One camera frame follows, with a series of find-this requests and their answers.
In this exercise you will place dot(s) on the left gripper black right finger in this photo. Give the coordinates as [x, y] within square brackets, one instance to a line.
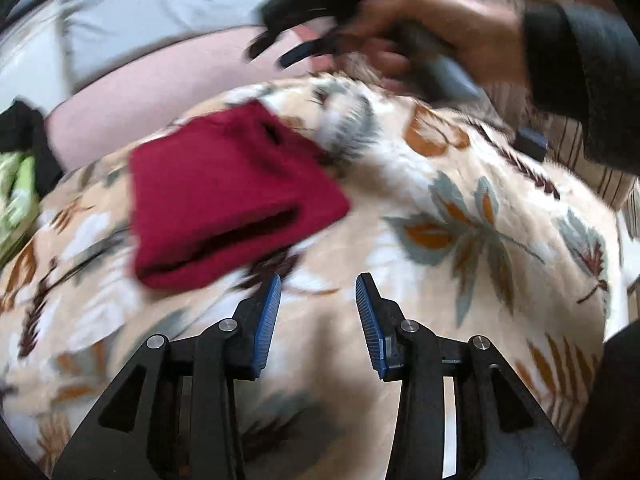
[502, 432]

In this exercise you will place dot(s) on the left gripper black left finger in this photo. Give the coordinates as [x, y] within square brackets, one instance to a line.
[170, 411]

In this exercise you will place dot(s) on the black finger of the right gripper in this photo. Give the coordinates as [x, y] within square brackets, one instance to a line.
[260, 43]
[308, 49]

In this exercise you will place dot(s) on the dark red knit sweater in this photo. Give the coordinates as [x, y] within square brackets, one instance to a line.
[223, 191]

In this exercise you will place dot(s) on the black sleeve forearm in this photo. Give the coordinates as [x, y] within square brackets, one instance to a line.
[583, 64]

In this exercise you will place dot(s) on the right hand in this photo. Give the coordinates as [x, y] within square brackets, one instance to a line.
[486, 40]

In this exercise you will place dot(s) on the pink quilted bedsheet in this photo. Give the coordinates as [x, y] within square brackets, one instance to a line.
[149, 93]

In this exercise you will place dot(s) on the cream floral fleece blanket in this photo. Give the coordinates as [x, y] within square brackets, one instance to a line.
[467, 235]

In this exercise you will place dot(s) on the grey pillow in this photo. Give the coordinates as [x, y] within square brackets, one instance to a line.
[50, 49]

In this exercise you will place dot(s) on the dark blue-grey box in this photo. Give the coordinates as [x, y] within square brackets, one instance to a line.
[531, 143]

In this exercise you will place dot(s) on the green white patterned cloth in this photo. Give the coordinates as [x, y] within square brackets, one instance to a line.
[19, 201]

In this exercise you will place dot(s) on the black garment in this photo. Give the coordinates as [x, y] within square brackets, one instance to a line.
[22, 130]

